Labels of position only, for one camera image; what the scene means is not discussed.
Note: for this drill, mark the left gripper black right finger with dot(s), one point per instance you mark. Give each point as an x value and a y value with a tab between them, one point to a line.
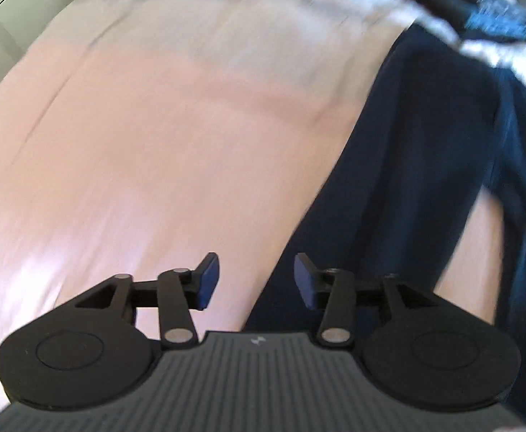
415	346

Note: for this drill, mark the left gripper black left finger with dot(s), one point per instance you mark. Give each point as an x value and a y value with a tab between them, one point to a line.
105	342

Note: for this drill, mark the navy blue garment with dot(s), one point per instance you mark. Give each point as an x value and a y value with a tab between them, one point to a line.
436	129

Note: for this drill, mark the pink bed blanket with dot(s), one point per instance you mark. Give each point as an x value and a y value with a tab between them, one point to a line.
138	135

